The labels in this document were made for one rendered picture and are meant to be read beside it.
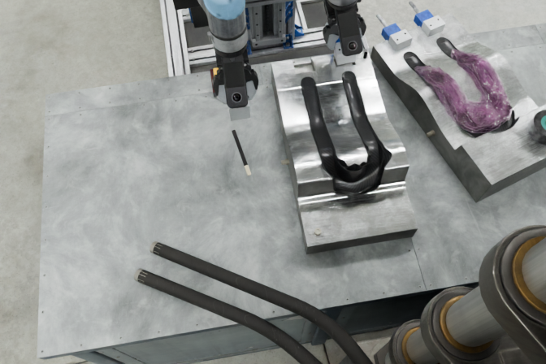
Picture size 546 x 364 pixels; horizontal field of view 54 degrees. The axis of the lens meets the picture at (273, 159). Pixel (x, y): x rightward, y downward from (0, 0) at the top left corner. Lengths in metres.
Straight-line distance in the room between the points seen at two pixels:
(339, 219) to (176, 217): 0.40
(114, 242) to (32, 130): 1.31
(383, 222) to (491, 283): 0.74
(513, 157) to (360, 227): 0.40
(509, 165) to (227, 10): 0.74
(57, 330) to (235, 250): 0.43
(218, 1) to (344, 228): 0.58
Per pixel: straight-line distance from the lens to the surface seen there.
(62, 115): 1.56
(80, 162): 1.46
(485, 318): 0.65
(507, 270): 0.54
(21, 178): 2.49
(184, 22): 2.45
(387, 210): 1.28
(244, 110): 1.28
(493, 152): 1.35
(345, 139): 1.28
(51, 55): 2.79
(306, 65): 1.45
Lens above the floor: 2.03
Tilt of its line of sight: 63 degrees down
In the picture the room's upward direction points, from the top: 2 degrees counter-clockwise
